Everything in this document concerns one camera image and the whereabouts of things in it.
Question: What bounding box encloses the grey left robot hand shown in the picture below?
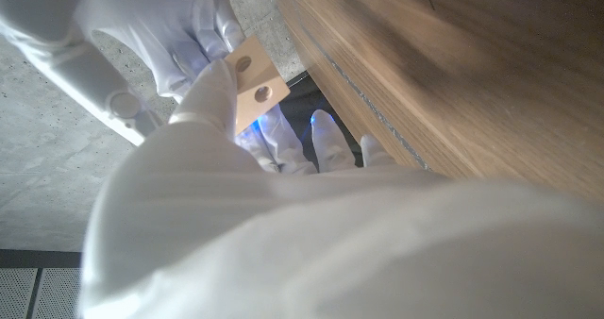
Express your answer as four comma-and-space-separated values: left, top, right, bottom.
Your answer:
77, 59, 604, 319

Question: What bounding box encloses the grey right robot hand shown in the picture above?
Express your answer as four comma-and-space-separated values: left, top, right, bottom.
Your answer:
75, 0, 246, 101

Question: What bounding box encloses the small wooden block with holes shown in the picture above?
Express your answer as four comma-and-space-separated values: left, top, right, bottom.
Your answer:
224, 34, 291, 136

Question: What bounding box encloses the black curtain backdrop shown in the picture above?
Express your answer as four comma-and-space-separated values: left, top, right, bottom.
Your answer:
277, 71, 364, 169

